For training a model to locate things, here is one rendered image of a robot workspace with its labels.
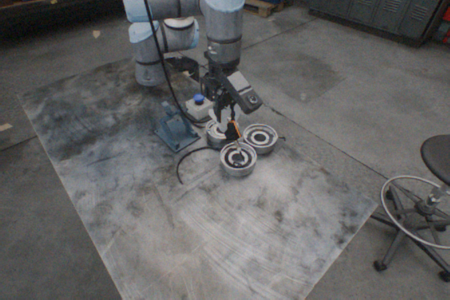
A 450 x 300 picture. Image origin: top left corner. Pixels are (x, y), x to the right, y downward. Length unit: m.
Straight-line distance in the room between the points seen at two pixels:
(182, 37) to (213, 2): 0.57
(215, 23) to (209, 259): 0.50
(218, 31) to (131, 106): 0.60
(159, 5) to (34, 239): 1.53
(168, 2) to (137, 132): 0.48
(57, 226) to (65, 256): 0.20
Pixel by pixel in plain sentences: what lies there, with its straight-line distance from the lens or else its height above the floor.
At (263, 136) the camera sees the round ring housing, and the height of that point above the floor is 0.82.
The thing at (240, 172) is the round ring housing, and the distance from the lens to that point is 0.73.
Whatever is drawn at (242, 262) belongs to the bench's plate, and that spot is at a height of 0.80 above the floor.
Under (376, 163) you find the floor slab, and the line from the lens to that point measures 2.12.
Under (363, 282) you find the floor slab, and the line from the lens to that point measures 1.61.
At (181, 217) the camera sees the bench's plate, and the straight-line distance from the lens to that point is 0.70.
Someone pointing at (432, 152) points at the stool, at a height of 0.62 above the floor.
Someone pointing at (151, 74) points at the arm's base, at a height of 0.85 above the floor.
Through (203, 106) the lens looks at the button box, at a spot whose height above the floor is 0.84.
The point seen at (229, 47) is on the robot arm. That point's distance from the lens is 0.56.
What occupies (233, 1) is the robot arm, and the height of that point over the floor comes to 1.26.
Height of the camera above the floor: 1.41
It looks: 43 degrees down
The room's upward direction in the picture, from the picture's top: straight up
